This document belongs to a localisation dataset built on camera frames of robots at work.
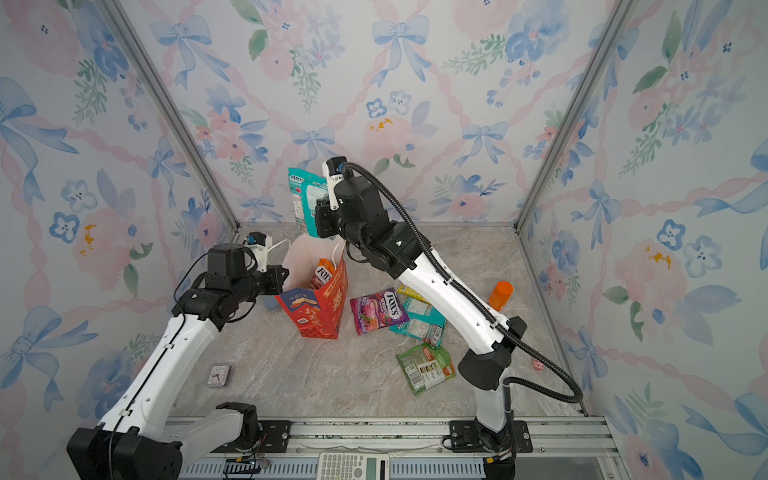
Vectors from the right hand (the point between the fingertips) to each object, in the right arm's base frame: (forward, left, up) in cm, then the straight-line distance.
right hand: (320, 198), depth 64 cm
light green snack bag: (-20, -25, -44) cm, 54 cm away
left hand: (-4, +11, -20) cm, 23 cm away
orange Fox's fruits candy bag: (+1, +5, -29) cm, 30 cm away
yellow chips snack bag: (+5, -19, -43) cm, 47 cm away
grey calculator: (-43, -7, -43) cm, 61 cm away
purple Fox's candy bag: (-3, -11, -43) cm, 44 cm away
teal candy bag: (-7, -25, -42) cm, 49 cm away
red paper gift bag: (-11, +5, -29) cm, 32 cm away
